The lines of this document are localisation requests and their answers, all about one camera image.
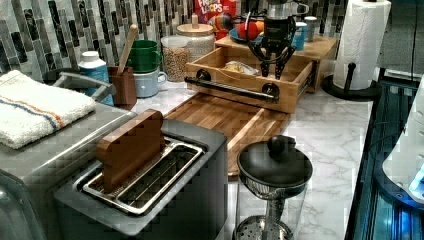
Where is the light blue mug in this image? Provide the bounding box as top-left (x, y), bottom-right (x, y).
top-left (134, 69), bottom-right (168, 98)

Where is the white striped folded towel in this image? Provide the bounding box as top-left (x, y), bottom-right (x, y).
top-left (0, 70), bottom-right (96, 149)

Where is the glass french press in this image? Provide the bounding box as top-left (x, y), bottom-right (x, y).
top-left (232, 135), bottom-right (313, 240)

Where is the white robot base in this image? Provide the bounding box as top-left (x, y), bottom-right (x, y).
top-left (382, 80), bottom-right (424, 205)

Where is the white paper towel roll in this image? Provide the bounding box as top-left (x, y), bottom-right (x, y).
top-left (333, 0), bottom-right (391, 90)

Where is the orange fruit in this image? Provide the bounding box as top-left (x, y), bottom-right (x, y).
top-left (255, 21), bottom-right (264, 33)

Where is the brown utensil holder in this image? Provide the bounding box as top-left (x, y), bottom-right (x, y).
top-left (108, 66), bottom-right (137, 110)

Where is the blue salt can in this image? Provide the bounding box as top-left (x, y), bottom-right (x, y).
top-left (292, 22), bottom-right (307, 51)

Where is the stainless steel toaster oven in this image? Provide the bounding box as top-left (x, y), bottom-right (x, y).
top-left (0, 72), bottom-right (135, 240)

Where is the wooden drawer box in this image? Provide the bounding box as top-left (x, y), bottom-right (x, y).
top-left (186, 36), bottom-right (337, 113)

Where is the silver metal shaker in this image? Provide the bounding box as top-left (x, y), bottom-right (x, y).
top-left (304, 16), bottom-right (317, 42)

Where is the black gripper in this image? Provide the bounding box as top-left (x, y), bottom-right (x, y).
top-left (248, 17), bottom-right (296, 79)

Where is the ceramic jar with wooden lid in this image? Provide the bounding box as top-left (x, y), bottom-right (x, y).
top-left (177, 14), bottom-right (215, 62)

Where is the black paper towel holder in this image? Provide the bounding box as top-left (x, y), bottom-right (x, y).
top-left (322, 63), bottom-right (382, 102)

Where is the red apple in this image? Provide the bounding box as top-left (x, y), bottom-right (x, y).
top-left (237, 21), bottom-right (260, 40)

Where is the blue white-capped container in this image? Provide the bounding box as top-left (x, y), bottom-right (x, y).
top-left (78, 50), bottom-right (115, 107)

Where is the clear jar of grains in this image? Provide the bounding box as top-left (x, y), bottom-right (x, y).
top-left (161, 35), bottom-right (189, 82)

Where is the brown wooden toast slice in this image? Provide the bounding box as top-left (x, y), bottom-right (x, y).
top-left (96, 109), bottom-right (165, 193)

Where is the teal plate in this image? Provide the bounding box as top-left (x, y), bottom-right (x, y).
top-left (229, 28), bottom-right (263, 43)

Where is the green mug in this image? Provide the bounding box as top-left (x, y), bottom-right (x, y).
top-left (127, 40), bottom-right (162, 73)

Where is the wrapped butter stick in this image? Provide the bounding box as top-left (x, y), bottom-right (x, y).
top-left (224, 61), bottom-right (259, 75)

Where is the Froot Loops cereal box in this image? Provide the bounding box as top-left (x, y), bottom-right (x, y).
top-left (193, 0), bottom-right (237, 40)

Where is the black two-slot toaster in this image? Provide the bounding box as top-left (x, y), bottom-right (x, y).
top-left (54, 120), bottom-right (227, 240)

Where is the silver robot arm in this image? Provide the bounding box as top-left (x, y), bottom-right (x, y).
top-left (245, 0), bottom-right (309, 79)

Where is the wooden cutting board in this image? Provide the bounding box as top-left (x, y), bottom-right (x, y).
top-left (166, 93), bottom-right (290, 180)

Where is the wooden spoon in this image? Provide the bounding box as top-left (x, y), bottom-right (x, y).
top-left (117, 24), bottom-right (138, 75)

